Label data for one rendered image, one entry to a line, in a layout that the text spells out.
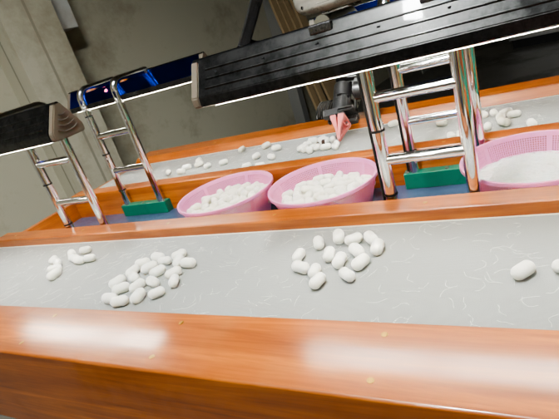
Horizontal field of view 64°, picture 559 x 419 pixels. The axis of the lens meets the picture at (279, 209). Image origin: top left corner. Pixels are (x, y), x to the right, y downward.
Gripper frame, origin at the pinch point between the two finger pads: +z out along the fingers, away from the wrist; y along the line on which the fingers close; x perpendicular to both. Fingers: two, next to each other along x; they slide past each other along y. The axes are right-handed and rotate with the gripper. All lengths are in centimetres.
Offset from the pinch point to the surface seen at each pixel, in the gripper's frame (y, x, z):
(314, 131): -14.0, 10.3, -11.8
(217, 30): -156, 97, -195
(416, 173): 25.5, -11.3, 22.3
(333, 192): 8.3, -20.5, 29.4
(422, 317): 35, -48, 64
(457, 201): 37, -32, 41
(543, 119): 53, -1, 6
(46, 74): -166, -9, -69
